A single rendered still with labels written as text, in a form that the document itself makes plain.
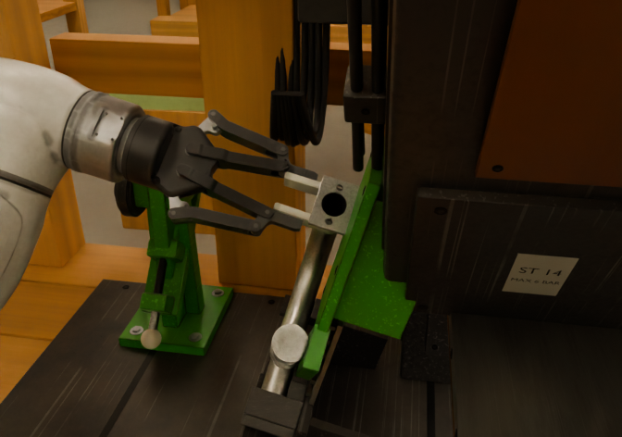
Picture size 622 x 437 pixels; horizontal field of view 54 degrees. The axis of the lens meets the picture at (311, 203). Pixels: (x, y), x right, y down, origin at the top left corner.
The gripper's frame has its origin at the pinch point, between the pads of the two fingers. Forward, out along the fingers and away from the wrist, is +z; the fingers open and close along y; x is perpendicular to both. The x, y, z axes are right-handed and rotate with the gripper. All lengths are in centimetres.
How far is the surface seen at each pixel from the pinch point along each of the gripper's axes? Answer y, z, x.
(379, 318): -9.9, 10.0, -3.5
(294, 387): -18.6, 4.6, 9.5
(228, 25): 24.8, -19.3, 12.7
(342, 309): -10.3, 6.3, -3.2
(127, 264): -8, -30, 49
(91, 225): 23, -108, 238
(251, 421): -23.5, 1.1, 8.1
